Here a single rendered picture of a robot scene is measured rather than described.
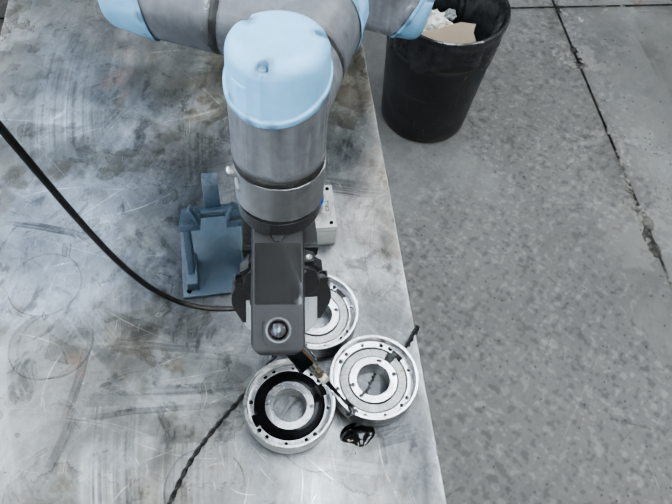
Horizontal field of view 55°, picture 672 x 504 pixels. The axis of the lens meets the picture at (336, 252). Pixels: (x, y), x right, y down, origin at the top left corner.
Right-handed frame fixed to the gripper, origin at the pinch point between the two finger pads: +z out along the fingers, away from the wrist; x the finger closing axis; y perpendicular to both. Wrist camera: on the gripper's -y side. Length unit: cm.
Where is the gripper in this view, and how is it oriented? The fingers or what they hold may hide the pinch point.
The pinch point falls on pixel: (281, 336)
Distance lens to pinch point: 70.9
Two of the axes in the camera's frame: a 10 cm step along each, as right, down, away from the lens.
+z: -0.6, 6.2, 7.8
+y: -1.0, -7.8, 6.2
